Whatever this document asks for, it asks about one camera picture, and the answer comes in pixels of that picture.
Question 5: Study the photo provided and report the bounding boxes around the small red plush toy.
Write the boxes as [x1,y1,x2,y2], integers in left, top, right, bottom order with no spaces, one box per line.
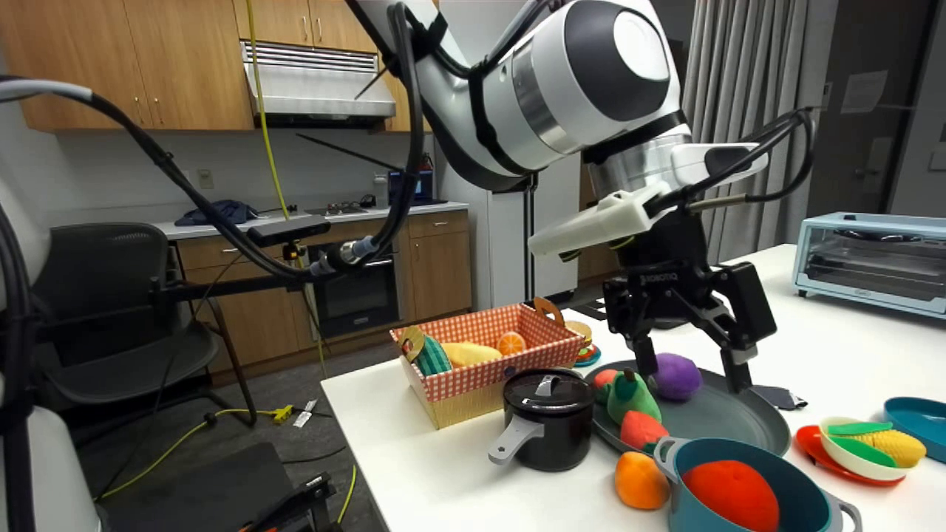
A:
[589,367,623,395]

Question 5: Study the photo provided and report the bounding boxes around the light blue toaster oven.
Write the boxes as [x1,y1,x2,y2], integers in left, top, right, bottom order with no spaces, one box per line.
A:
[792,210,946,323]

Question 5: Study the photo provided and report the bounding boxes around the teal striped plush toy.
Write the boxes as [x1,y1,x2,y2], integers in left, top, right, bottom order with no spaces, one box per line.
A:
[412,333,456,379]

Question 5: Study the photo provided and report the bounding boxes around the green plush toy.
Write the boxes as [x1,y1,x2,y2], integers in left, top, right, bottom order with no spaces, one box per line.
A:
[604,367,664,428]

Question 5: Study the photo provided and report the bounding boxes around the grey curtain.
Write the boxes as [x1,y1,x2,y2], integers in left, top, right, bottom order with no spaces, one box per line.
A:
[678,0,823,264]

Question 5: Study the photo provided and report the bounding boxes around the black saucepan grey handle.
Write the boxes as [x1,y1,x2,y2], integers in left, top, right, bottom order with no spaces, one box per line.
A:
[484,367,598,476]

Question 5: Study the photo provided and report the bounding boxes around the wooden upper cabinets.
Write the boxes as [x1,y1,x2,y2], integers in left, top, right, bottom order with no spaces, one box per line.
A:
[0,0,418,135]

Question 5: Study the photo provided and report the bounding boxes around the black equipment base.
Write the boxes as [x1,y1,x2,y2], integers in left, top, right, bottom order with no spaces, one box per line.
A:
[97,439,342,532]

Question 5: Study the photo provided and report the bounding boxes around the thick black robot hose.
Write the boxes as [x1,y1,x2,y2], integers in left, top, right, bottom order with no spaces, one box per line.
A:
[0,0,437,532]

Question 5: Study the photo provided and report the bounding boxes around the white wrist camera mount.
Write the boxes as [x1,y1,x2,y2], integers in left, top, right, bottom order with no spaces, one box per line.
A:
[527,138,775,264]

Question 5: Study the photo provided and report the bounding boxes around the dark grey frying pan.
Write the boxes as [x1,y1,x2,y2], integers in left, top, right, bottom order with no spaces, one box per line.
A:
[586,361,809,459]

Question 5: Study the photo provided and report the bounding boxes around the red checkered basket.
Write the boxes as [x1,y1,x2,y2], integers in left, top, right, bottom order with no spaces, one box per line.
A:
[387,302,586,431]

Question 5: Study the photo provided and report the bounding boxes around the small device blue screen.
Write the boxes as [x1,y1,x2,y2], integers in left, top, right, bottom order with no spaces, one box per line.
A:
[385,169,437,207]

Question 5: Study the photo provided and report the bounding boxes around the white paper notice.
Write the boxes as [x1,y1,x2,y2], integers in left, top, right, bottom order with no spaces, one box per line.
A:
[840,69,889,116]

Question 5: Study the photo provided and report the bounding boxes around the yellow floor cable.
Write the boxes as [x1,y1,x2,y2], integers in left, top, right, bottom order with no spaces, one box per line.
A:
[97,398,361,527]

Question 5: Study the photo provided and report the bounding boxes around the brown curved toy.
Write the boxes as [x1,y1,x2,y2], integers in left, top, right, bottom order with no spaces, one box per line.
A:
[531,295,570,333]

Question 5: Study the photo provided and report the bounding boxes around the orange slice toy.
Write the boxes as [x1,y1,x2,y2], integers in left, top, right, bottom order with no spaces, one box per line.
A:
[494,327,528,357]

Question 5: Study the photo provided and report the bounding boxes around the pineapple slice toy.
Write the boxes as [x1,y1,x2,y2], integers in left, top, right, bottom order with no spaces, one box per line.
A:
[395,326,428,364]

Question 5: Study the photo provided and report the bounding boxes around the wooden cabinets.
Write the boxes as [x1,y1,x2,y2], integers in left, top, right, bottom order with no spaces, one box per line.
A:
[0,0,418,135]
[174,210,477,379]

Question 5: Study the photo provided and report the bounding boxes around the black lid grey knob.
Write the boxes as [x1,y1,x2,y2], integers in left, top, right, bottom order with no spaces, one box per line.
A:
[500,367,598,417]

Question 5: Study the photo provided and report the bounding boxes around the red orange plush toy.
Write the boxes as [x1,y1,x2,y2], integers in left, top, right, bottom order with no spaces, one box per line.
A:
[619,408,670,456]

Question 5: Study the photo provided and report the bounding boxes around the steel range hood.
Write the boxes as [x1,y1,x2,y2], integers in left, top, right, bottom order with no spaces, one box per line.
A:
[239,39,398,129]

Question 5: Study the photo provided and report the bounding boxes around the black office chair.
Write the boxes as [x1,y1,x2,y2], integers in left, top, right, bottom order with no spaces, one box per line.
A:
[24,218,259,428]

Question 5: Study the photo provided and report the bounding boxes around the hanging yellow cord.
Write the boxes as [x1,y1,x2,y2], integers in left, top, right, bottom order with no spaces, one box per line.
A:
[242,0,327,367]

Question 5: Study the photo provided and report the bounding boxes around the grey kitchen countertop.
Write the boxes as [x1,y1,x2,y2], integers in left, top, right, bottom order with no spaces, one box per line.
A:
[157,202,471,243]

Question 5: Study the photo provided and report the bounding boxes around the black built-in oven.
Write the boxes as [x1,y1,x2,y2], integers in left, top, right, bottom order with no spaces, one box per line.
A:
[308,233,403,340]

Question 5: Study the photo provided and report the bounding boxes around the orange fruit plush toy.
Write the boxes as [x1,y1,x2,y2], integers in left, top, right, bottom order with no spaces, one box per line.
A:
[613,450,673,513]

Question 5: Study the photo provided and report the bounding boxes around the wooden lower cabinets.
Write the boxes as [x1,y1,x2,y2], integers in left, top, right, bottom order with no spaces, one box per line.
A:
[174,210,477,379]

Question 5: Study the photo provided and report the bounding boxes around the teal plate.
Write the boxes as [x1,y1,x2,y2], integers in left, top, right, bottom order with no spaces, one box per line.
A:
[880,392,946,466]

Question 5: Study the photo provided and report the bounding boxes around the blue cloth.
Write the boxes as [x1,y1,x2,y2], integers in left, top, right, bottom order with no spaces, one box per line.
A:
[174,197,259,230]

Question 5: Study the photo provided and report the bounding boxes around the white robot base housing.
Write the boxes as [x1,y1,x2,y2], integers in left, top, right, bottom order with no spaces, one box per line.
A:
[0,181,106,532]

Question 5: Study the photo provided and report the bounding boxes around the teal pot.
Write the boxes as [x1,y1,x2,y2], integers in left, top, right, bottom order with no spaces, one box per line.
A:
[650,438,867,532]

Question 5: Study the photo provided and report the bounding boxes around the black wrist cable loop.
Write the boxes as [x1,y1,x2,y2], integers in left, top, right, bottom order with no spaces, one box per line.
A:
[678,104,823,216]

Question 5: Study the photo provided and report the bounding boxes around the purple plush toy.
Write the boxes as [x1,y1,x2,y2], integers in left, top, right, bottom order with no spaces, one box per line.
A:
[647,352,706,404]

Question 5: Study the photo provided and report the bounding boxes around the yellow corn plush toy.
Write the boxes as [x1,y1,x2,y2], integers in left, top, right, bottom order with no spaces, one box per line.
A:
[857,428,928,472]

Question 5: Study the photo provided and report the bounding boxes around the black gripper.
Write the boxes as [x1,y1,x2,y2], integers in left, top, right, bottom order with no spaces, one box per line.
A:
[599,207,780,395]

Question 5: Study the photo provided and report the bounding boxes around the black camera stand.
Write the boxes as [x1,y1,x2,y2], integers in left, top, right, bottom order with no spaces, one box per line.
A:
[146,216,338,417]

